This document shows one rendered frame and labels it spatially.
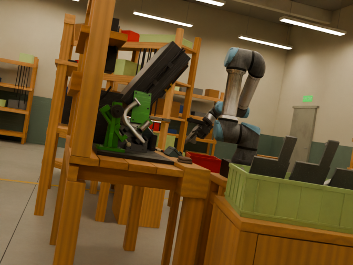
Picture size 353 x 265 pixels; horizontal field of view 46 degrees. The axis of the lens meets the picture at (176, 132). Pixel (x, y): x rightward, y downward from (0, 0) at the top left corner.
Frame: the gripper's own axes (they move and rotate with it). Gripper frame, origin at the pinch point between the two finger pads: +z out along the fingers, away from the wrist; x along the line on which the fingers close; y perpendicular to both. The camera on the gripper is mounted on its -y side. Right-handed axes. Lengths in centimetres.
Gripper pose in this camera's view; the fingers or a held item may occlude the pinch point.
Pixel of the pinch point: (185, 141)
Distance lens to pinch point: 269.9
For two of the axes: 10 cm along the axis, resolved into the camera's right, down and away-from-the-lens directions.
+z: -6.6, 7.4, -1.4
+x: -2.8, -0.6, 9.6
